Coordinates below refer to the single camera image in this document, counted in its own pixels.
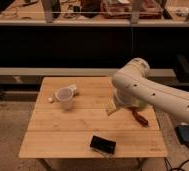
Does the blue foot pedal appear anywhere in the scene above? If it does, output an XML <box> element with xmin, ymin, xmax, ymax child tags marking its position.
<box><xmin>175</xmin><ymin>125</ymin><xmax>189</xmax><ymax>144</ymax></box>

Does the black rectangular box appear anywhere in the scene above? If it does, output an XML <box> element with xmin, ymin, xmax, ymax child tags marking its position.
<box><xmin>90</xmin><ymin>136</ymin><xmax>116</xmax><ymax>154</ymax></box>

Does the yellow sponge block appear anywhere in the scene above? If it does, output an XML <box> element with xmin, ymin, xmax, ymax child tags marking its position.
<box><xmin>106</xmin><ymin>100</ymin><xmax>119</xmax><ymax>116</ymax></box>

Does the wooden folding table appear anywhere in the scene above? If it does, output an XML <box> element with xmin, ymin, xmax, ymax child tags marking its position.
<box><xmin>18</xmin><ymin>76</ymin><xmax>168</xmax><ymax>171</ymax></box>

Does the green round plate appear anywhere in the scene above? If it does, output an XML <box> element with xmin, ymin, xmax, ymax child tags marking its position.
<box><xmin>128</xmin><ymin>102</ymin><xmax>147</xmax><ymax>110</ymax></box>

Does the long metal shelf rail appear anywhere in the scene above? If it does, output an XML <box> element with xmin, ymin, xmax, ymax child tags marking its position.
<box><xmin>0</xmin><ymin>67</ymin><xmax>177</xmax><ymax>79</ymax></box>

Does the red-brown handled tool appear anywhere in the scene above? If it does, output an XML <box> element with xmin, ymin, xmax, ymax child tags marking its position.
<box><xmin>132</xmin><ymin>111</ymin><xmax>149</xmax><ymax>127</ymax></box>

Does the white crumpled object behind cup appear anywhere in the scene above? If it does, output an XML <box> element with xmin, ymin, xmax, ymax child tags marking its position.
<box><xmin>68</xmin><ymin>84</ymin><xmax>79</xmax><ymax>96</ymax></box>

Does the clear plastic measuring cup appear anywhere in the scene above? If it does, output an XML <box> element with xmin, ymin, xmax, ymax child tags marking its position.
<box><xmin>55</xmin><ymin>87</ymin><xmax>74</xmax><ymax>110</ymax></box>

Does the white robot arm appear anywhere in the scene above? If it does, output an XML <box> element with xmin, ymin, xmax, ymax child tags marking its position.
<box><xmin>112</xmin><ymin>58</ymin><xmax>189</xmax><ymax>124</ymax></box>

